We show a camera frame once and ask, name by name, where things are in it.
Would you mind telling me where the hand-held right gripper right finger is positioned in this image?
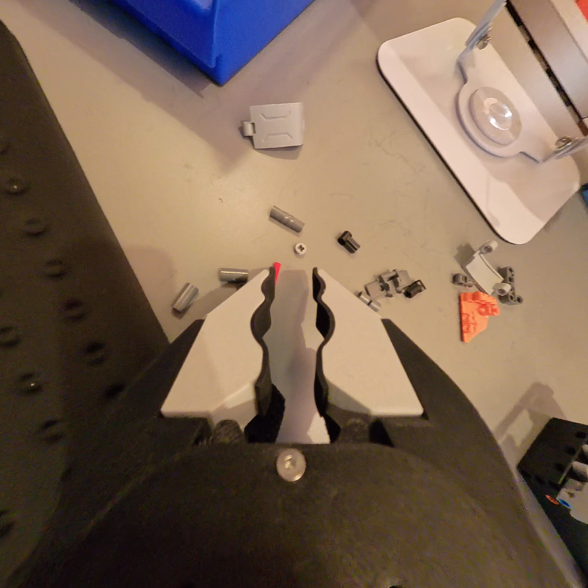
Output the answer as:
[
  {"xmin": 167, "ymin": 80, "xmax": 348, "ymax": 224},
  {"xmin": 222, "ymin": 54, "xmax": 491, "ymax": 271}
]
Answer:
[{"xmin": 312, "ymin": 268, "xmax": 424, "ymax": 431}]

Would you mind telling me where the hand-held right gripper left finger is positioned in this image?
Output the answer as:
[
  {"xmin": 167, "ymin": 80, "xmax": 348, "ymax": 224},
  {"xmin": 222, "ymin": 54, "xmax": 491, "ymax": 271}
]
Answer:
[{"xmin": 161, "ymin": 268, "xmax": 285, "ymax": 430}]

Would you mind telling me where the grey orange toy block model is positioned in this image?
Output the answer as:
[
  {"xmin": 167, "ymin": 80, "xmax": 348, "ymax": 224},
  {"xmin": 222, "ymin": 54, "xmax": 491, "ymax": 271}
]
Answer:
[{"xmin": 517, "ymin": 417, "xmax": 588, "ymax": 575}]

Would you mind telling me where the blue labelled bin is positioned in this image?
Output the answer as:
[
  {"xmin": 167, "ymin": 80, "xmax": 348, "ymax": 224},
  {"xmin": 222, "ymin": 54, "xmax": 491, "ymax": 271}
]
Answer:
[{"xmin": 110, "ymin": 0, "xmax": 318, "ymax": 86}]

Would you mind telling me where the orange toy panel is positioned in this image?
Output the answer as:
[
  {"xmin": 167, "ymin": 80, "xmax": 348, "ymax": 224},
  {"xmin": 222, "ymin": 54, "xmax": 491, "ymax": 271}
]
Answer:
[{"xmin": 459, "ymin": 291, "xmax": 500, "ymax": 343}]

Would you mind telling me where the dark grey holed toy beam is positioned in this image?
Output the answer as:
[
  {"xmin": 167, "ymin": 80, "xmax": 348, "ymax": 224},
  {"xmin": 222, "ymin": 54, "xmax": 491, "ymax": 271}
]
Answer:
[{"xmin": 495, "ymin": 266, "xmax": 524, "ymax": 306}]

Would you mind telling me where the dark perforated pad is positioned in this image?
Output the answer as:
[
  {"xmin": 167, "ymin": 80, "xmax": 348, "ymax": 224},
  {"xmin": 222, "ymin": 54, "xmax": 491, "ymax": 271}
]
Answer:
[{"xmin": 0, "ymin": 21, "xmax": 171, "ymax": 552}]

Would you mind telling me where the grey flat toy cover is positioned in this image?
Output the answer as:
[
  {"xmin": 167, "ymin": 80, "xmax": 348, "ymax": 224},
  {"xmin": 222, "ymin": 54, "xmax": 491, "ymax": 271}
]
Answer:
[{"xmin": 241, "ymin": 102, "xmax": 307, "ymax": 151}]

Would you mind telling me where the white stand with flat base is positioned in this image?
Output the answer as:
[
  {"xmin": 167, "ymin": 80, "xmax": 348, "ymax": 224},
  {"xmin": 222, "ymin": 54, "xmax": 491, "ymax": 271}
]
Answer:
[{"xmin": 377, "ymin": 17, "xmax": 582, "ymax": 244}]

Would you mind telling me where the clear plastic holder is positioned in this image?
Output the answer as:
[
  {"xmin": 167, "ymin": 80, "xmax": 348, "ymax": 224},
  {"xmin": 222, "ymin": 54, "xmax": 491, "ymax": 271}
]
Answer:
[{"xmin": 456, "ymin": 46, "xmax": 588, "ymax": 164}]

